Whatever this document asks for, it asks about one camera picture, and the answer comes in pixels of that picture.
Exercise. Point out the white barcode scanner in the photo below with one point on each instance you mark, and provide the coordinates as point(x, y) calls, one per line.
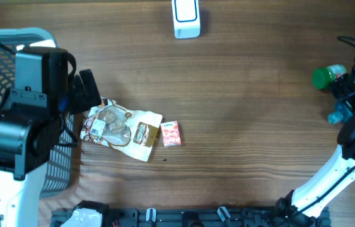
point(186, 18)

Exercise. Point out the blue mouthwash bottle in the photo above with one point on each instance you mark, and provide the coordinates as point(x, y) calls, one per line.
point(341, 114)

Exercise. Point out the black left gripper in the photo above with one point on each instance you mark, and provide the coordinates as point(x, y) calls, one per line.
point(82, 102)

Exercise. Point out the grey plastic basket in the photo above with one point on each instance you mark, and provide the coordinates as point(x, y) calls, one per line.
point(59, 166)

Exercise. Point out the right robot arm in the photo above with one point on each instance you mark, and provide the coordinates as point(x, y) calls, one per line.
point(304, 206)

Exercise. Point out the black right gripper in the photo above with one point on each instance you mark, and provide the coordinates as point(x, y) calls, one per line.
point(340, 82)

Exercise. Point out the green lid jar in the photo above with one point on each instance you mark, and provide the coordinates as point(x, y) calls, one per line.
point(322, 77)

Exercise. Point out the brown white snack bag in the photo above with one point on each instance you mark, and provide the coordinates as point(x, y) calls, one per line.
point(132, 132)

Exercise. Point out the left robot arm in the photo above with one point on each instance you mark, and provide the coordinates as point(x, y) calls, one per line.
point(48, 89)

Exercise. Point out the red tissue pack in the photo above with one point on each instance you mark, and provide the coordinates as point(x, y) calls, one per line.
point(170, 134)

